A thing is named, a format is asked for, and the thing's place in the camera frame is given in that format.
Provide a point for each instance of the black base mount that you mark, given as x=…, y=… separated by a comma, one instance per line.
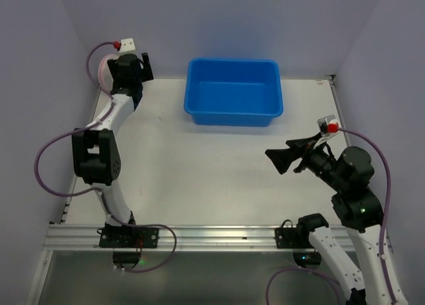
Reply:
x=127, y=243
x=304, y=255

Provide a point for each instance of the white mesh laundry bag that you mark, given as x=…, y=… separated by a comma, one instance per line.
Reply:
x=104, y=75

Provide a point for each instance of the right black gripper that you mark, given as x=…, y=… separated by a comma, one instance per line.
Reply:
x=303, y=155

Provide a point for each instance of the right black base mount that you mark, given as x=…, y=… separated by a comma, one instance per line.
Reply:
x=304, y=255

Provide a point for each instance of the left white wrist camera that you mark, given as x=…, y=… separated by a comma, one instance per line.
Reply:
x=125, y=46

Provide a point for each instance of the blue plastic tub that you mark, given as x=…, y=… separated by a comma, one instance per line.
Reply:
x=233, y=92

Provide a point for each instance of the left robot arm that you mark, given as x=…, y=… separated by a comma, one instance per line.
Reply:
x=95, y=152

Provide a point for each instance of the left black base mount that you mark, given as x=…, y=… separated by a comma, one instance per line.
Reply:
x=127, y=243

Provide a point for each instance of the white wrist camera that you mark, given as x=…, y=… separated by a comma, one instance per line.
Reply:
x=328, y=127
x=125, y=46

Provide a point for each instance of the aluminium mounting rail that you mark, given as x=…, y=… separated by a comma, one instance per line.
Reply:
x=70, y=237

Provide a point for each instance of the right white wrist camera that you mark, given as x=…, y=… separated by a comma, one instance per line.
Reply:
x=328, y=127

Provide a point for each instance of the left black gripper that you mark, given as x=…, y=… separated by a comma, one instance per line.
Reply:
x=140, y=74

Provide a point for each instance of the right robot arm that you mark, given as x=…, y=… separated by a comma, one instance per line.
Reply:
x=372, y=280

